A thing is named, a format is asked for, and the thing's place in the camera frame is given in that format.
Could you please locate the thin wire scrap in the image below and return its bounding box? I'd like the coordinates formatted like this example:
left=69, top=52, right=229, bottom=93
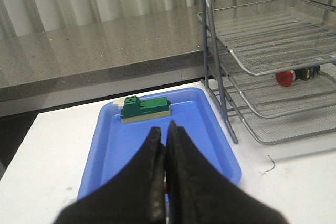
left=260, top=155, right=276, bottom=175

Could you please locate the green electrical module block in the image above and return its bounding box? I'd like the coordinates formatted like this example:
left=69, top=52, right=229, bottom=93
left=113, top=95, right=171, bottom=124

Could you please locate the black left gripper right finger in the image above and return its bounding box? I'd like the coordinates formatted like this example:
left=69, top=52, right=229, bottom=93
left=165, top=121, right=287, bottom=223

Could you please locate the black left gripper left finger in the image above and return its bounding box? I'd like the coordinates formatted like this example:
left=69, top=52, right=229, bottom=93
left=55, top=127, right=166, bottom=223

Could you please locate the grey stone counter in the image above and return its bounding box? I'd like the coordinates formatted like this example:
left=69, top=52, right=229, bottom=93
left=1, top=5, right=203, bottom=101

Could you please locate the red emergency stop push button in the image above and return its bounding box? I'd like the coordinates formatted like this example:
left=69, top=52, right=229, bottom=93
left=275, top=65, right=321, bottom=87

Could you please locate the silver metal rack frame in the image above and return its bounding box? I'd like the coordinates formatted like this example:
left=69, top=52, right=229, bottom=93
left=201, top=0, right=336, bottom=145

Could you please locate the blue plastic tray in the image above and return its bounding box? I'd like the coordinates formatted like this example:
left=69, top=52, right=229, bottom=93
left=78, top=88, right=242, bottom=199

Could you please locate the silver mesh tray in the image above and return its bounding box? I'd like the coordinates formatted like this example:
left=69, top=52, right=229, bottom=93
left=201, top=79, right=335, bottom=145
left=219, top=53, right=335, bottom=119
left=199, top=0, right=335, bottom=76

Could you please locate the silver mesh bottom tray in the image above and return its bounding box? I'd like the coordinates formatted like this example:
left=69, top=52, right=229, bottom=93
left=201, top=79, right=335, bottom=145

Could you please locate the silver mesh top tray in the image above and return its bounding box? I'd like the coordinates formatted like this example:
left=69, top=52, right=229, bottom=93
left=199, top=0, right=335, bottom=76

